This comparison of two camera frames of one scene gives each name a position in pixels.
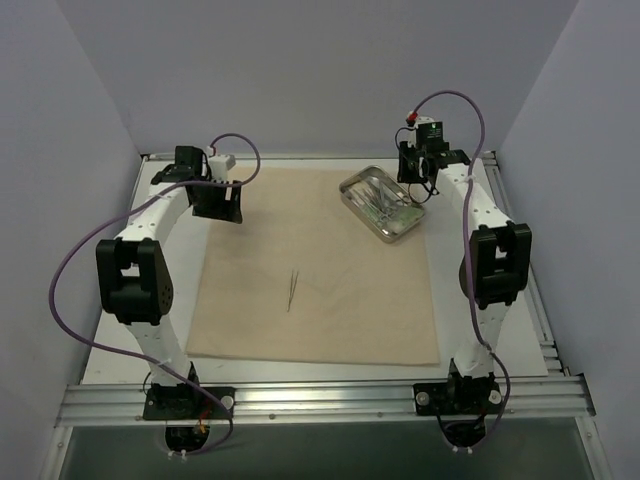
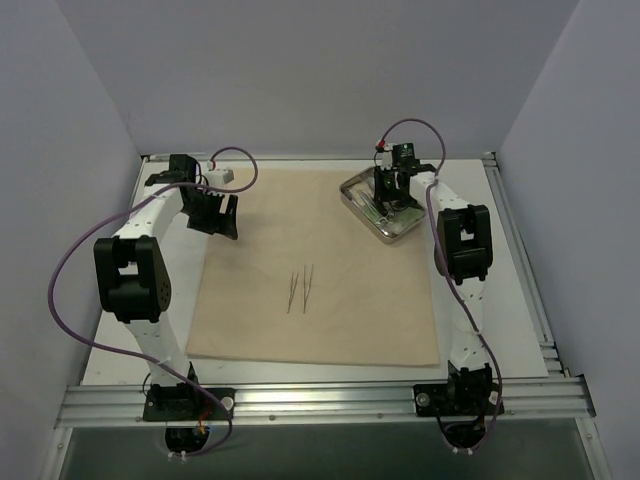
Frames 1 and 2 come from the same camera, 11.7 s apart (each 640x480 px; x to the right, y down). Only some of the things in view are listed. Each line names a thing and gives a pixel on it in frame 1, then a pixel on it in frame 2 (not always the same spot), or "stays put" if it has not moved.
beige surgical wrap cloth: [303, 277] stays put
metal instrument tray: [375, 196] stays put
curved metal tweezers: [292, 287] stays put
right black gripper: [410, 167] to [391, 181]
